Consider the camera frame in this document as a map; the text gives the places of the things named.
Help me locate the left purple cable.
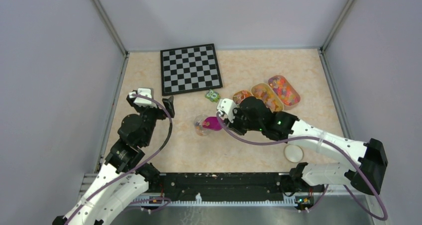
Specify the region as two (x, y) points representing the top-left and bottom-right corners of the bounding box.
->
(62, 93), (174, 225)

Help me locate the tray with yellow gummy candies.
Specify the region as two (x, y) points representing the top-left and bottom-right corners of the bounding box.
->
(251, 83), (284, 112)

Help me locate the tray with mixed colourful candies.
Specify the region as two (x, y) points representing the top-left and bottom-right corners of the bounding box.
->
(268, 75), (301, 110)

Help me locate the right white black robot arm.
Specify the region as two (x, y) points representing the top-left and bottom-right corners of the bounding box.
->
(217, 97), (388, 195)

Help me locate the white round lid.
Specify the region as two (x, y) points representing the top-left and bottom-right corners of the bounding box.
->
(284, 144), (304, 163)

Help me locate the magenta plastic scoop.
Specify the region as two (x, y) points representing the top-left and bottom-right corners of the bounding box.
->
(202, 116), (222, 131)

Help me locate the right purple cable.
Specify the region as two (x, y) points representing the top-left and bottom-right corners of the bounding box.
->
(215, 112), (389, 222)

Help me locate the green owl toy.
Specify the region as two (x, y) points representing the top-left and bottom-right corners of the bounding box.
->
(205, 89), (221, 103)

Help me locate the black white chessboard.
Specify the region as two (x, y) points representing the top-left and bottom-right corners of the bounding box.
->
(160, 43), (223, 96)

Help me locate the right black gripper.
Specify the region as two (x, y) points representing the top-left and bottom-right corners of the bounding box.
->
(223, 106), (263, 136)

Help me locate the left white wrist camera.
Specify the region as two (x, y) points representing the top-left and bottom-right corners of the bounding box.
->
(128, 88), (157, 108)

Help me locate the clear plastic cup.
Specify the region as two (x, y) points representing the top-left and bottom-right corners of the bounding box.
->
(194, 114), (211, 136)

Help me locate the purple cable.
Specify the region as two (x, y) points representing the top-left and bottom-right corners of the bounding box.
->
(62, 93), (174, 225)
(215, 112), (389, 222)

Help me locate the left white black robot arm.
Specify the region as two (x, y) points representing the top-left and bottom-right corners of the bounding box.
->
(53, 91), (175, 225)

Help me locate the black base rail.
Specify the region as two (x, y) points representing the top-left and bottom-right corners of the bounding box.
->
(146, 172), (324, 202)

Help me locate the tray with orange wrapped candies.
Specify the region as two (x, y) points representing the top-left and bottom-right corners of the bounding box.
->
(232, 90), (253, 105)

